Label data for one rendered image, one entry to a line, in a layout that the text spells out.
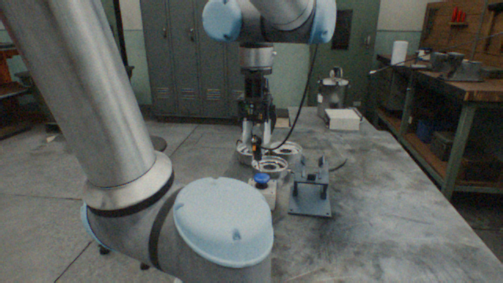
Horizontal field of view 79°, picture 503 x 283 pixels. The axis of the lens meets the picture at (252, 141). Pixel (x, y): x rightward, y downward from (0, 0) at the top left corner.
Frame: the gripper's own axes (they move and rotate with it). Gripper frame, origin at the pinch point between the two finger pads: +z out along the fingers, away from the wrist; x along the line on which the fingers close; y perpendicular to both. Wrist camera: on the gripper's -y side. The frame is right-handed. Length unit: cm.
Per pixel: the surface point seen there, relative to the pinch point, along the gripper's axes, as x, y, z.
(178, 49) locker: -137, -279, 0
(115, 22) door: -239, -322, -28
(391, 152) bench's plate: 42, -33, 13
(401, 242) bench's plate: 32.7, 15.1, 13.0
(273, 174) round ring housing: 3.9, -4.3, 9.7
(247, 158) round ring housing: -5.1, -14.5, 10.2
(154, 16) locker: -162, -278, -35
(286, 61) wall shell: -14, -333, 18
